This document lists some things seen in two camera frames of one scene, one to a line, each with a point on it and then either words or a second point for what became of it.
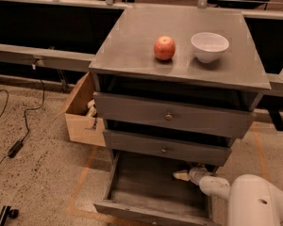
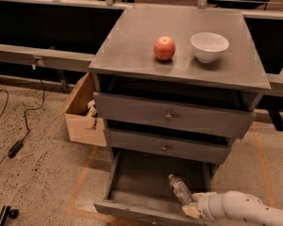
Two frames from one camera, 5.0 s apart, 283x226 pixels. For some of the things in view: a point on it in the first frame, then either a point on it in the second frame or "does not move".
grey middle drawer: [185, 148] does not move
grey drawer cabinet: [175, 84] does not move
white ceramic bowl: [208, 46] does not move
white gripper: [194, 174] to [206, 205]
